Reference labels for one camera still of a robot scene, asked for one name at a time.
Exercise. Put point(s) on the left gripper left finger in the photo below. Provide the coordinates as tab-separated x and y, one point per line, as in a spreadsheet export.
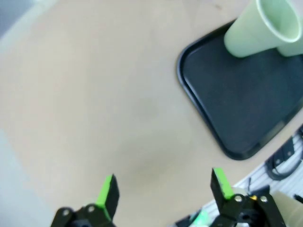
107	198

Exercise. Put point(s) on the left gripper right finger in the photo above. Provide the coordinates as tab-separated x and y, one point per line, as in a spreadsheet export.
225	198

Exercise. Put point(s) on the pale green plastic cup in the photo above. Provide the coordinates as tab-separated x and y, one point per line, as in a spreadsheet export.
251	30
292	49

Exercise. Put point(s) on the beige cardboard piece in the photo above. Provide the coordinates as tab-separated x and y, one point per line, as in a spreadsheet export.
288	208

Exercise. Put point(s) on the black plastic serving tray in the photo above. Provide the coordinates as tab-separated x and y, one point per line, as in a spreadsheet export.
236	99

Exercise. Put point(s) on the aluminium frame rail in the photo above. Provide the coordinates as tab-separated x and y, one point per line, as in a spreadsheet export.
260	177

